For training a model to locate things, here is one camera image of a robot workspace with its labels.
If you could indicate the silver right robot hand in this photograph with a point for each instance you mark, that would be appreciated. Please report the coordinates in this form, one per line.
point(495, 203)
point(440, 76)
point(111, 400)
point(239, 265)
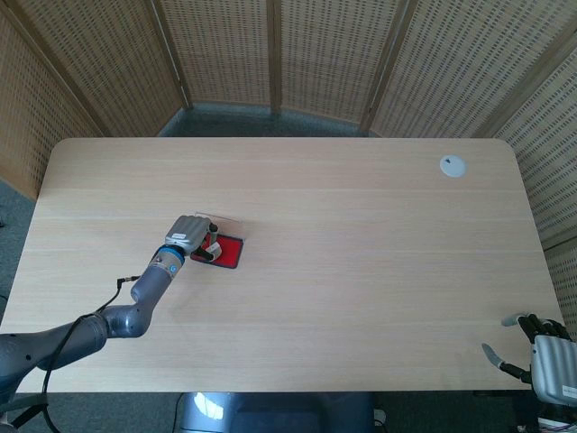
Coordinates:
point(552, 365)

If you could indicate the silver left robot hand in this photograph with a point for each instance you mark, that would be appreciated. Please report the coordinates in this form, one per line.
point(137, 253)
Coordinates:
point(187, 232)

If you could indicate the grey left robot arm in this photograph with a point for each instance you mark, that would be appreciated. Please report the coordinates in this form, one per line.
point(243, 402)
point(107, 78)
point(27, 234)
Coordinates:
point(149, 284)

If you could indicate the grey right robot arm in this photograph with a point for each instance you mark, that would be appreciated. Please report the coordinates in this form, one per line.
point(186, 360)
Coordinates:
point(555, 410)

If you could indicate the red ink pad clear lid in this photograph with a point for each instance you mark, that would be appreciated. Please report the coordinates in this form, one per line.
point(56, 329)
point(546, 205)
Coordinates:
point(230, 252)

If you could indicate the perforated wooden screen panel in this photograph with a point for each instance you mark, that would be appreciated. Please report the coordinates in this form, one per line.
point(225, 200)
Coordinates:
point(225, 45)
point(333, 54)
point(541, 158)
point(460, 67)
point(563, 279)
point(36, 113)
point(112, 58)

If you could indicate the dark grey robot torso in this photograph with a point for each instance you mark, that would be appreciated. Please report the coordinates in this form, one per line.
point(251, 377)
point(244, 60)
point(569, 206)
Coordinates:
point(270, 415)

